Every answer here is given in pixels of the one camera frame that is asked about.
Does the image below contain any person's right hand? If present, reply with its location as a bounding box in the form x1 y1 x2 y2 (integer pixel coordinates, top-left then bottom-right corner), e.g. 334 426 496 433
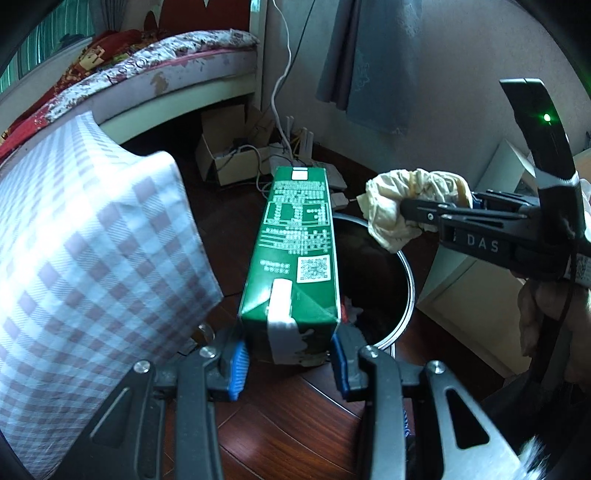
519 277 591 363

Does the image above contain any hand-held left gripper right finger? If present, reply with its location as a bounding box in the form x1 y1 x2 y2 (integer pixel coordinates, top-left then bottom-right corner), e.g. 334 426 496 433
330 325 527 480

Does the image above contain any white cabinet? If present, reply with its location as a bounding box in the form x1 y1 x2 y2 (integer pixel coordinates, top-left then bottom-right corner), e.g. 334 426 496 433
418 138 591 376

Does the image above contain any red printed blanket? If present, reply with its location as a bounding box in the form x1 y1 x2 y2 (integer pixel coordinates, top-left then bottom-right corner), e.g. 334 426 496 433
0 30 155 158

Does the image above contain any black trash can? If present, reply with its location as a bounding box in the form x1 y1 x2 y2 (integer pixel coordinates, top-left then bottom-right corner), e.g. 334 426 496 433
323 212 416 361

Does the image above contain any white bed frame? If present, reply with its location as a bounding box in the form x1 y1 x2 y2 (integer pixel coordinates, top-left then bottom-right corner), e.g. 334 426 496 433
99 74 269 144

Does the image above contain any cardboard box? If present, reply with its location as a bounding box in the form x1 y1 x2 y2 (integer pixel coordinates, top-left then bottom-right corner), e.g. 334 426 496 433
196 104 278 186

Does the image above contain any floral mattress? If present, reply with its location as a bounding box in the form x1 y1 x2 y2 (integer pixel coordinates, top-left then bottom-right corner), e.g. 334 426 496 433
0 28 260 144

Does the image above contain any checkered tablecloth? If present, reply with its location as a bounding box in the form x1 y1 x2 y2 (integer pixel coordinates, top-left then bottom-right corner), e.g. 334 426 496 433
0 111 223 480

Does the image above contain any window with green curtain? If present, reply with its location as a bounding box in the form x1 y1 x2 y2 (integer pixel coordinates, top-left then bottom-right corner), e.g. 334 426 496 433
0 0 98 90

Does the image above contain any white cable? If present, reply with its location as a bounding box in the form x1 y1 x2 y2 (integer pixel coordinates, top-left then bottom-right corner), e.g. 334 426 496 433
270 0 305 167

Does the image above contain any white router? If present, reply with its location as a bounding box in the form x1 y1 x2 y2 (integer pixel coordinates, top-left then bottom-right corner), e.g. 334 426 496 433
268 117 348 192

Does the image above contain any pale yellow bag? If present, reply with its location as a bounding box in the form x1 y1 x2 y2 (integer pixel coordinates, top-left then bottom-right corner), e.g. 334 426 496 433
356 167 474 254

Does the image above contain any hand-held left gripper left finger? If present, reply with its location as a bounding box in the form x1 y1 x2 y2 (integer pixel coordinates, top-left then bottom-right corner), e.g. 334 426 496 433
60 325 253 480

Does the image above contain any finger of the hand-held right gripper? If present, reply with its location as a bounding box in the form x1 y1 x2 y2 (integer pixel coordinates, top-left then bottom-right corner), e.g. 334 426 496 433
471 190 536 214
399 196 455 234

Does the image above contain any grey patterned curtain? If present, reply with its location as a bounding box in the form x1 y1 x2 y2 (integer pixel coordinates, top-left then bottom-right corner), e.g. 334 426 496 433
316 0 423 136

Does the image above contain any green carton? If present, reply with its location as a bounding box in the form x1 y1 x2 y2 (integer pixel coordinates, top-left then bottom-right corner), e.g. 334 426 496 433
237 166 343 367

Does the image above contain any dark cloth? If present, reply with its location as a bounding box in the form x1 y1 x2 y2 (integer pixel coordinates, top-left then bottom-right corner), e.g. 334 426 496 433
480 360 591 480

